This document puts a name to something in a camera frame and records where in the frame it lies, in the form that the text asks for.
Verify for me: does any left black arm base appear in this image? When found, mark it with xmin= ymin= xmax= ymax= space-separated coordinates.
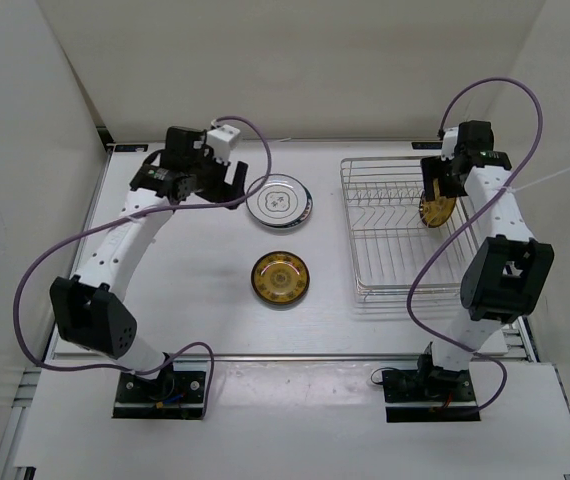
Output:
xmin=112 ymin=366 xmax=209 ymax=420

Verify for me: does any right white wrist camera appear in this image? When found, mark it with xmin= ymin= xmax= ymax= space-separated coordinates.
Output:
xmin=440 ymin=127 xmax=459 ymax=161

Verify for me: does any white plate teal line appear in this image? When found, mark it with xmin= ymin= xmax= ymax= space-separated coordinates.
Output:
xmin=244 ymin=172 xmax=311 ymax=229

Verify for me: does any dark blue label sticker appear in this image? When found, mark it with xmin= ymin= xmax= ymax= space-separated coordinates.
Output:
xmin=411 ymin=141 xmax=442 ymax=150

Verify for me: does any aluminium table rail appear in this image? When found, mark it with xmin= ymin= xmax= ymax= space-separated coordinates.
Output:
xmin=52 ymin=353 xmax=419 ymax=362

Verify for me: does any dark blue rim plate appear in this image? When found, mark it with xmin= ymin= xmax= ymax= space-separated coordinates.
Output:
xmin=259 ymin=179 xmax=315 ymax=234

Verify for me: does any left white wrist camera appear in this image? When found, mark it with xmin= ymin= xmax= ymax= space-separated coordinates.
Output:
xmin=206 ymin=124 xmax=241 ymax=166

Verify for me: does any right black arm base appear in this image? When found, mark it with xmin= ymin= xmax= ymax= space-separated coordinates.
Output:
xmin=370 ymin=367 xmax=481 ymax=424

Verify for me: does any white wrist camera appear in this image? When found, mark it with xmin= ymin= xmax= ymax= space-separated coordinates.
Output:
xmin=206 ymin=124 xmax=241 ymax=166
xmin=440 ymin=127 xmax=459 ymax=161

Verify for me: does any yellow patterned plate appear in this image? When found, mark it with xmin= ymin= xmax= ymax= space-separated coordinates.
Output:
xmin=250 ymin=251 xmax=311 ymax=308
xmin=419 ymin=195 xmax=456 ymax=228

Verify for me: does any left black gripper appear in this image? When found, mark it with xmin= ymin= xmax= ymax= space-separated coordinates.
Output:
xmin=187 ymin=145 xmax=248 ymax=210

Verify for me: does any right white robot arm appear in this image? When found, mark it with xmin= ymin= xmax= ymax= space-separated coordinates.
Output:
xmin=414 ymin=120 xmax=554 ymax=400

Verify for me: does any left dark label sticker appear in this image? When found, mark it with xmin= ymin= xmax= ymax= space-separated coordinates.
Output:
xmin=114 ymin=144 xmax=148 ymax=153

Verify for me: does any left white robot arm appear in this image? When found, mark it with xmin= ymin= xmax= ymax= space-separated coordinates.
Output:
xmin=50 ymin=125 xmax=248 ymax=400

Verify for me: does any metal wire dish rack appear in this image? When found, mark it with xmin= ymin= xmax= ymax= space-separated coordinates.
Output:
xmin=340 ymin=156 xmax=468 ymax=303

